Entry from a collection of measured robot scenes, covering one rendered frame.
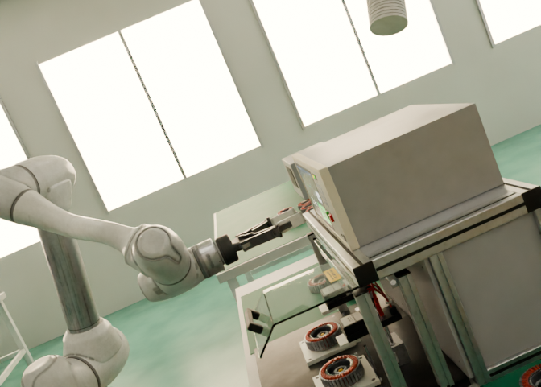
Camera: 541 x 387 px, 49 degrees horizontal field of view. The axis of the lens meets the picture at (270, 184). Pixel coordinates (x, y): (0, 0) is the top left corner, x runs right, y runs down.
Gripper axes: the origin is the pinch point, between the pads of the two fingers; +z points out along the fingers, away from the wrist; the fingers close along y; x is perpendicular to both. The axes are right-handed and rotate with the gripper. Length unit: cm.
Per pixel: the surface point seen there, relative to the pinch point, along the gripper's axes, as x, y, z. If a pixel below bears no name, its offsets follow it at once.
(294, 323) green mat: -43, -49, -8
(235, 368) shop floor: -110, -214, -44
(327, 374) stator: -38.5, 7.4, -8.8
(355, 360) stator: -38.4, 8.1, -1.0
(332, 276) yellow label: -14.0, 15.0, 1.5
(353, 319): -28.2, 8.8, 2.6
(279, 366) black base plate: -41.8, -18.9, -18.6
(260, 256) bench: -38, -151, -3
